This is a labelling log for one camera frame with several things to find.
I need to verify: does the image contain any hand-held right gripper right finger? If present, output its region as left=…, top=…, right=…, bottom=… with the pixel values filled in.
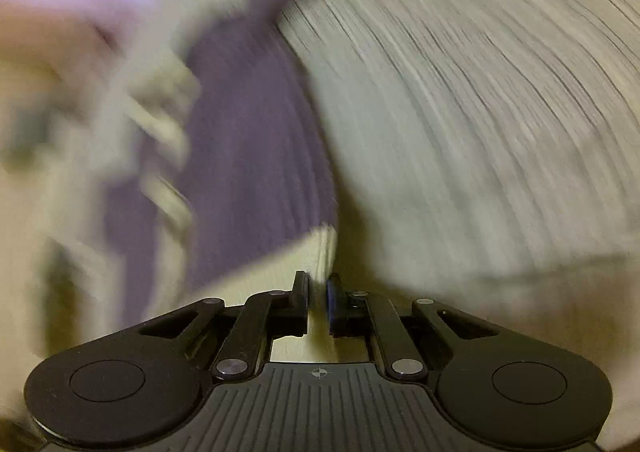
left=326, top=273, right=507, bottom=381

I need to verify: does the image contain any purple towel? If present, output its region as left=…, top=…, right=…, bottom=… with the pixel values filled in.
left=100, top=0, right=396, bottom=333

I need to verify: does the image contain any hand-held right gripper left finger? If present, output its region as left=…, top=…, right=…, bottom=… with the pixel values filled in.
left=135, top=271, right=310, bottom=381

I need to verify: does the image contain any grey striped bed blanket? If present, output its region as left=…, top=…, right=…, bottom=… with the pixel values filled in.
left=0, top=0, right=640, bottom=383

